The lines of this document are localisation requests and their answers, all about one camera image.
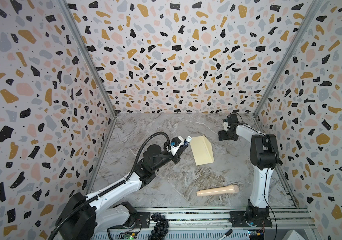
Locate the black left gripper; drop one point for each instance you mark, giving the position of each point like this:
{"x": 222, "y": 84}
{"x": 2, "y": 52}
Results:
{"x": 176, "y": 157}

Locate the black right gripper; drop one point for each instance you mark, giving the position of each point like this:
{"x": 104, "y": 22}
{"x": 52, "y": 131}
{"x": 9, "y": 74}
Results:
{"x": 226, "y": 132}

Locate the blue white glue stick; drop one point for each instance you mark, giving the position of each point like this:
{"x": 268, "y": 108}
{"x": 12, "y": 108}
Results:
{"x": 187, "y": 141}

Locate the cream paper envelope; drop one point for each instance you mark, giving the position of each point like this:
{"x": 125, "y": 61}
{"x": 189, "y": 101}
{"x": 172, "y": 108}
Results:
{"x": 202, "y": 150}

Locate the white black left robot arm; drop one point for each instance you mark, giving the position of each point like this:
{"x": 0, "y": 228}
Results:
{"x": 86, "y": 215}

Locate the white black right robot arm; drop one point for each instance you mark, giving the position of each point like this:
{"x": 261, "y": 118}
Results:
{"x": 264, "y": 157}

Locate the beige toy microphone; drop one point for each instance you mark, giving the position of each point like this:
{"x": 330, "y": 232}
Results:
{"x": 230, "y": 189}

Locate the black bead cluster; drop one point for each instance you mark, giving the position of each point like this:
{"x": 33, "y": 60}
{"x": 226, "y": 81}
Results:
{"x": 160, "y": 230}

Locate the black marker pen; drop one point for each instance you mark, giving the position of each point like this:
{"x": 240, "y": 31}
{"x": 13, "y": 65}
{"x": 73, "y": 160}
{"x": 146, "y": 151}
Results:
{"x": 225, "y": 235}

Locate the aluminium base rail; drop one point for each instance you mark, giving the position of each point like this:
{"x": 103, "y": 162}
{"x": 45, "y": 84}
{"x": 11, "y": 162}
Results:
{"x": 211, "y": 223}

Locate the aluminium corner post left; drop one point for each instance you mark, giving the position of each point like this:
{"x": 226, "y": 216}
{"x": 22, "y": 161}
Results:
{"x": 67, "y": 15}

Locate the aluminium corner post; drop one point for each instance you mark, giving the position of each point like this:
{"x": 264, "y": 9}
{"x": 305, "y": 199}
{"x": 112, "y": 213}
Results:
{"x": 67, "y": 15}
{"x": 310, "y": 15}

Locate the aluminium corner post right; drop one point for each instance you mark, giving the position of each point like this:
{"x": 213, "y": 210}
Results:
{"x": 310, "y": 15}

